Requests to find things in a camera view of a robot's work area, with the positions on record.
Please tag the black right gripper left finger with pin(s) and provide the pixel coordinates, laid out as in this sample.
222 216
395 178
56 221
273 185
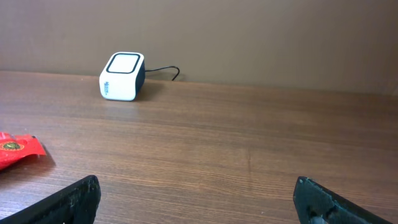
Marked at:
75 204

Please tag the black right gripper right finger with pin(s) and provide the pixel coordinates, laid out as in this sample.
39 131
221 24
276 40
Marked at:
315 203

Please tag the red snack packet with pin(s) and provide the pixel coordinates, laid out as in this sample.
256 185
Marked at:
16 147

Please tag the white barcode scanner box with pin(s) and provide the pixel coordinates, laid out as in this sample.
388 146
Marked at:
123 76

